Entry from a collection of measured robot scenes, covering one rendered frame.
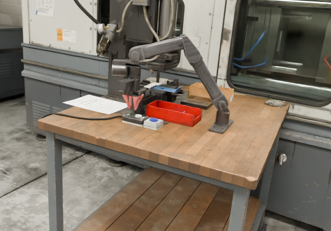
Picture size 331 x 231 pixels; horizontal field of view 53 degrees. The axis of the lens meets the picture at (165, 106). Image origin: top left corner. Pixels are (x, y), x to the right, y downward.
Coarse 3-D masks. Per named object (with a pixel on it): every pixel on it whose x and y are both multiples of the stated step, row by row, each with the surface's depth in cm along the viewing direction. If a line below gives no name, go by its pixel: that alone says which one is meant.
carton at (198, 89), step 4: (192, 84) 208; (196, 84) 215; (200, 84) 213; (192, 88) 204; (196, 88) 203; (200, 88) 202; (204, 88) 201; (220, 88) 208; (224, 88) 207; (228, 88) 206; (188, 92) 206; (192, 92) 205; (196, 92) 204; (200, 92) 202; (204, 92) 201; (224, 92) 196; (228, 92) 207; (232, 92) 206; (188, 96) 206; (200, 96) 203; (204, 96) 202; (208, 96) 201; (228, 96) 196; (232, 96) 206; (228, 100) 197
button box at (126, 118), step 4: (44, 116) 162; (68, 116) 156; (72, 116) 156; (76, 116) 156; (116, 116) 159; (120, 116) 159; (124, 116) 155; (128, 116) 155; (132, 116) 155; (144, 116) 157; (124, 120) 155; (128, 120) 154; (132, 120) 153; (136, 120) 152; (140, 120) 152; (144, 120) 153; (132, 124) 154; (136, 124) 153; (140, 124) 152
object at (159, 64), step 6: (162, 54) 178; (168, 54) 178; (174, 54) 180; (156, 60) 179; (162, 60) 178; (168, 60) 181; (174, 60) 186; (150, 66) 175; (156, 66) 174; (162, 66) 172; (168, 66) 178; (174, 66) 185; (150, 72) 178
